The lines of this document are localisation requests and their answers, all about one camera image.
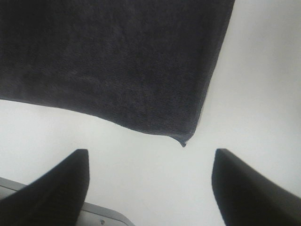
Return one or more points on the dark grey towel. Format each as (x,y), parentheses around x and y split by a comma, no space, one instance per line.
(143,64)

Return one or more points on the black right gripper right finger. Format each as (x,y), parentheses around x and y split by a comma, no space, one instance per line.
(247,198)

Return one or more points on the grey perforated basket orange rim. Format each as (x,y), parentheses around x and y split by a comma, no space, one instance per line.
(90,214)

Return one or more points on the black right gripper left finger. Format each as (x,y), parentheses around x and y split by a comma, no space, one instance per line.
(55,199)

